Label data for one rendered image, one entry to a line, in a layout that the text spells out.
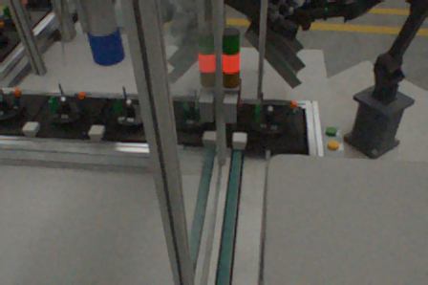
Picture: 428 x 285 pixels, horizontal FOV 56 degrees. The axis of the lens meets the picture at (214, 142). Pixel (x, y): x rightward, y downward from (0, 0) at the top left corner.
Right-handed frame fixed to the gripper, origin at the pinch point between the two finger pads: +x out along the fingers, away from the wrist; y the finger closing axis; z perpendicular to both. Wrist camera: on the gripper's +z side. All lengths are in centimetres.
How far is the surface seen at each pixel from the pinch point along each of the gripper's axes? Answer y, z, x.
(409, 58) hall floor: -218, -133, -38
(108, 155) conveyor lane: 57, -21, 56
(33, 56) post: 13, -1, 119
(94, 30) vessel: -5, 2, 94
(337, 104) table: -6.9, -43.2, -10.5
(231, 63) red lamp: 53, 8, 4
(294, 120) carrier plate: 23.5, -30.1, -0.5
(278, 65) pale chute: 7.4, -16.0, 7.0
